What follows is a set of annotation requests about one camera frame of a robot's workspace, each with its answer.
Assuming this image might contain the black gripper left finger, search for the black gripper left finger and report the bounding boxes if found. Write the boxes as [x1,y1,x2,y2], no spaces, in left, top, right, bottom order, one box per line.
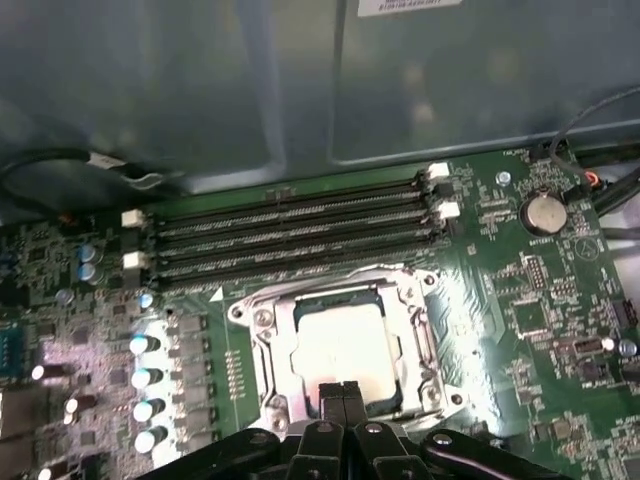
[149,381,346,480]

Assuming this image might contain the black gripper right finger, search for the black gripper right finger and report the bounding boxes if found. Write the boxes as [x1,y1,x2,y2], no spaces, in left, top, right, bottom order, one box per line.
[344,381,574,480]

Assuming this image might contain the silver square CPU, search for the silver square CPU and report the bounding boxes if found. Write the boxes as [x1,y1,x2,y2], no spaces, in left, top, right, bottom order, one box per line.
[289,299,404,416]

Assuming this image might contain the metal socket cover frame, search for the metal socket cover frame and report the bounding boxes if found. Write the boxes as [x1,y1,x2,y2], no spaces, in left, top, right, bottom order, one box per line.
[252,279,441,436]

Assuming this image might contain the CPU socket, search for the CPU socket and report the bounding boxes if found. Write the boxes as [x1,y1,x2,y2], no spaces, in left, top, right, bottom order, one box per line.
[227,264,466,436]

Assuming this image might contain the black RAM slot white clips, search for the black RAM slot white clips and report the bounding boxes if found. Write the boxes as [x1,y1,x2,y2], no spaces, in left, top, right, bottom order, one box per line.
[122,201,461,272]
[122,163,451,230]

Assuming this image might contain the green motherboard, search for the green motherboard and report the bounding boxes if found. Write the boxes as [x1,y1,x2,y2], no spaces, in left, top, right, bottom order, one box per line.
[0,144,640,480]

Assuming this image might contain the black square chip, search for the black square chip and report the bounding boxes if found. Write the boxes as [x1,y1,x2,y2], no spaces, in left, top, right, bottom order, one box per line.
[514,299,549,336]

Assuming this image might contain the silver internal USB port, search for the silver internal USB port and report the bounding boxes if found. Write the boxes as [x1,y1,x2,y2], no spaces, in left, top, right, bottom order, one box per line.
[569,337,604,359]

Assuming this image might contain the silver coin battery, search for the silver coin battery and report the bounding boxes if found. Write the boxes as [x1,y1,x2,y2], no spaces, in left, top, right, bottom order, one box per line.
[517,189,571,236]

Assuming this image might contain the black PC case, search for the black PC case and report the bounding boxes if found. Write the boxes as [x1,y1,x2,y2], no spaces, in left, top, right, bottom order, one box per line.
[0,0,640,216]

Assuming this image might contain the white case label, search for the white case label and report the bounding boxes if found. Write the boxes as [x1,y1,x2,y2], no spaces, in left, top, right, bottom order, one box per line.
[357,0,464,19]

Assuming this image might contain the black cable with connector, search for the black cable with connector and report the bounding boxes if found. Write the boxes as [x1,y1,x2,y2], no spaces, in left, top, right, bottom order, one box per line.
[0,147,186,201]

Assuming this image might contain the thick black cable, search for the thick black cable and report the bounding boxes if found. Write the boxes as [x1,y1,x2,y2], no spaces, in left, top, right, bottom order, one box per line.
[592,167,640,214]

